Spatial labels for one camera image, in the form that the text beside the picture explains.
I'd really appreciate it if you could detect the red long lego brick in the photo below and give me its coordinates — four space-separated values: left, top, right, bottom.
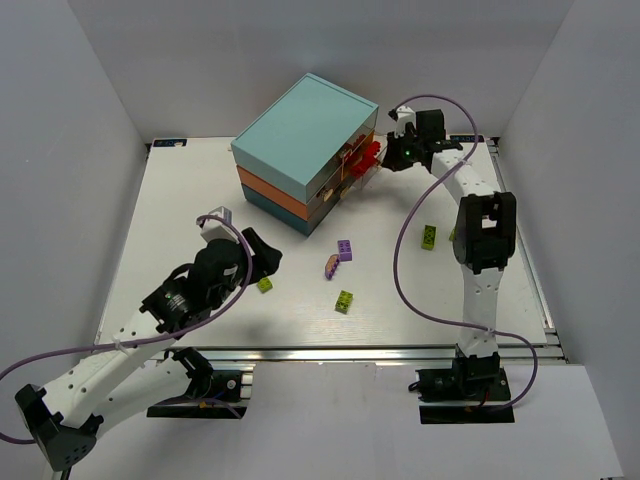
349 154 377 179

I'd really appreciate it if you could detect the clear drawer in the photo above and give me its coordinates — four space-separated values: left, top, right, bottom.
340 135 387 195

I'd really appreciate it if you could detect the purple curved patterned lego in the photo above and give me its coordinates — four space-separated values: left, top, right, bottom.
324 254 340 280

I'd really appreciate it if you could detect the red 2x3 lego brick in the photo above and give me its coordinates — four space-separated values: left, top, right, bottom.
364 141 381 158

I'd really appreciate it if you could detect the red curved lego piece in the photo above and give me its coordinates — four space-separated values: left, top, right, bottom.
345 142 364 158

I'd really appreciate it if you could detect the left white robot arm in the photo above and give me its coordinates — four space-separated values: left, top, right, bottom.
15 228 282 472

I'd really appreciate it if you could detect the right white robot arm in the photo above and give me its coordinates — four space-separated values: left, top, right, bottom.
382 106 516 360

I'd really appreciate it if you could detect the lime 2x2 lego left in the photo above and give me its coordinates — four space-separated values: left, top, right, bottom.
256 277 273 293

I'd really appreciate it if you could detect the right blue label sticker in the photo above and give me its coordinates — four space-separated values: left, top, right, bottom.
449 134 485 143

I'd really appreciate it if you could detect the blue label sticker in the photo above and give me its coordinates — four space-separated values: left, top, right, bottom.
152 138 187 148
449 134 485 143

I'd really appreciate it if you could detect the purple 2x3 lego brick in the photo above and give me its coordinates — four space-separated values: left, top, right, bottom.
337 239 353 262

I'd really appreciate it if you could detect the lime patterned lego centre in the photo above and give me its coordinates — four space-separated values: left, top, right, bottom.
334 290 353 314

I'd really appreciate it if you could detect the lime 2x3 lego right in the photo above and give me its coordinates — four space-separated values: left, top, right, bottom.
421 225 437 251

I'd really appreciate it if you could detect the teal orange drawer cabinet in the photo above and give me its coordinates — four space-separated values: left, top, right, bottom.
231 73 378 236

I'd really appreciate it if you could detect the left blue label sticker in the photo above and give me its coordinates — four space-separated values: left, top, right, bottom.
152 138 187 148

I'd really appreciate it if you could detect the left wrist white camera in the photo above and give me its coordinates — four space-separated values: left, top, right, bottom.
197 206 236 243

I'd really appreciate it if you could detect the wrist white camera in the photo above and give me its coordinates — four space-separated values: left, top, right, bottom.
197 206 236 243
388 105 416 138

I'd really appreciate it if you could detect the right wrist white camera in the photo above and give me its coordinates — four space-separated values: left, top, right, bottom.
388 105 416 138

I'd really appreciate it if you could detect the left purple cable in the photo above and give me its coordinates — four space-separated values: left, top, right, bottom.
0 214 254 445

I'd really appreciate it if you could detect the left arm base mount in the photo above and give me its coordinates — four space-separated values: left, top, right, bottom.
146 347 253 419

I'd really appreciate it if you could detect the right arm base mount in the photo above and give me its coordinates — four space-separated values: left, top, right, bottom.
407 352 515 425

